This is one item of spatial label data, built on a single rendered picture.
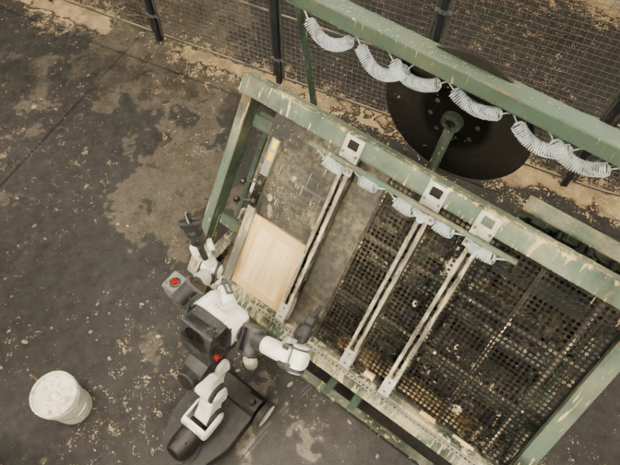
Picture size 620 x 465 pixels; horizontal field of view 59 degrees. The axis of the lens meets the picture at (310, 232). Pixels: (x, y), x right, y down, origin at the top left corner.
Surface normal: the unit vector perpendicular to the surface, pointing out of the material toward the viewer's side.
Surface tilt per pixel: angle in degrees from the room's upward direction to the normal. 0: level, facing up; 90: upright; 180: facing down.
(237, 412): 0
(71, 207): 0
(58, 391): 0
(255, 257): 54
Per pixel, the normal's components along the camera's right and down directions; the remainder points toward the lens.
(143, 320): 0.00, -0.50
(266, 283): -0.48, 0.27
